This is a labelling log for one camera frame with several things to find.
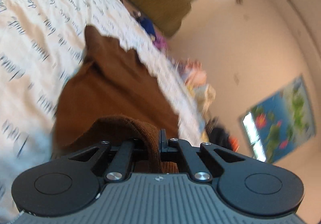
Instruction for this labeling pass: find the brown knit sweater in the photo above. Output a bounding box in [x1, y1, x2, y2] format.
[53, 25, 179, 173]

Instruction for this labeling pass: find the dark clothes pile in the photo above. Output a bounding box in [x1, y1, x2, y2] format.
[206, 117, 239, 152]

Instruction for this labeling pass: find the pink clothes pile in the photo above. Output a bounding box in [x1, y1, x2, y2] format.
[177, 59, 207, 87]

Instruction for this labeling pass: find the cream puffy quilt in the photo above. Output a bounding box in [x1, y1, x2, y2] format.
[193, 84, 216, 121]

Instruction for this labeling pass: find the purple garment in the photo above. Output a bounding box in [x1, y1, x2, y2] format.
[153, 36, 168, 52]

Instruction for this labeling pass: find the floral blue curtain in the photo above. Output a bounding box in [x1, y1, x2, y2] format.
[239, 75, 316, 164]

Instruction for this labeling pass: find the blue garment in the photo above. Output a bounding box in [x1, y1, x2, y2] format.
[136, 16, 157, 40]

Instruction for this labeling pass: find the white script-print bed sheet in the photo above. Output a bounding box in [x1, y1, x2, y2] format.
[1, 0, 203, 223]

